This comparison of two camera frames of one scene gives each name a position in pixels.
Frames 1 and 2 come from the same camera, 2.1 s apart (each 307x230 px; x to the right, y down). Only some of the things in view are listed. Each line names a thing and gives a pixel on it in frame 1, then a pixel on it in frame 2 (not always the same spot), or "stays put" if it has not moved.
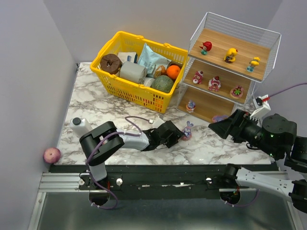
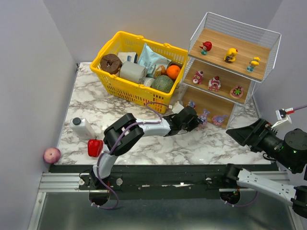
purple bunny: [190, 106] stays put
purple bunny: [187, 132] → [204, 118]
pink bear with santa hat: [197, 78] stays put
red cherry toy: [207, 46] stays put
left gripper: [166, 133] → [194, 119]
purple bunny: [218, 118] stays put
